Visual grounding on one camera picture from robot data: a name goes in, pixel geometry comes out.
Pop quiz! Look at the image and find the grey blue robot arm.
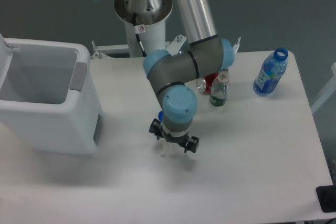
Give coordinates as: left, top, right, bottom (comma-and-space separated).
114, 0, 235, 152

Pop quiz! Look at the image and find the blue bottle cap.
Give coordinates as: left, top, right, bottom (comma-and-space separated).
158, 111, 163, 122

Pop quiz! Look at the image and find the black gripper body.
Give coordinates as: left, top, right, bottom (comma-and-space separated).
149, 119, 199, 153

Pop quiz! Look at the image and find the red soda can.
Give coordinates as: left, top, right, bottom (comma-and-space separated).
196, 72, 218, 95

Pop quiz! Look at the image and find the white trash bin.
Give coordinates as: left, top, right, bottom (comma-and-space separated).
1, 38, 102, 154

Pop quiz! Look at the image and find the clear green plastic bottle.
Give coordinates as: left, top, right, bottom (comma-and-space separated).
209, 70, 229, 106

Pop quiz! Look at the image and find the black cable on pedestal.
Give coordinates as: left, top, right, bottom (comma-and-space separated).
132, 11, 149, 57

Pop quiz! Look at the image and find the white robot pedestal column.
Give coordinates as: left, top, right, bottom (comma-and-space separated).
123, 20, 166, 58

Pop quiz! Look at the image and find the white metal base frame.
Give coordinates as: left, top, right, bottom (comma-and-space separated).
90, 34, 242, 60

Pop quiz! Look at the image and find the blue plastic drink bottle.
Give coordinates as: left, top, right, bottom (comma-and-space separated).
253, 47, 288, 97

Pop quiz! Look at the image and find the white frame at right edge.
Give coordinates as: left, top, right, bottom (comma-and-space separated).
310, 62, 335, 114

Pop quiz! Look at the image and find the black device at corner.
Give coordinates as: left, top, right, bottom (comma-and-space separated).
316, 185, 335, 213

